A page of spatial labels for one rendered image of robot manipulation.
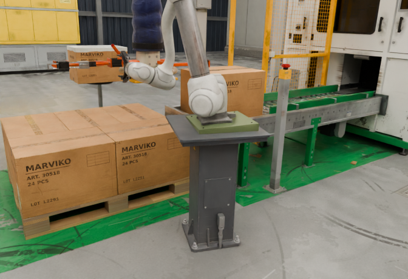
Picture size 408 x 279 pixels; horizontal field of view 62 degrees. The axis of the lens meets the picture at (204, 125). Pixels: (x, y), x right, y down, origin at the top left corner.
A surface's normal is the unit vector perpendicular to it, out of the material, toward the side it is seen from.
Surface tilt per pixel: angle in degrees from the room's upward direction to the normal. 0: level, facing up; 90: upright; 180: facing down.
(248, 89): 90
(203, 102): 96
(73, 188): 90
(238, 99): 90
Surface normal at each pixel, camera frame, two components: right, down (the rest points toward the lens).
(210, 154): 0.26, 0.29
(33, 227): 0.56, 0.25
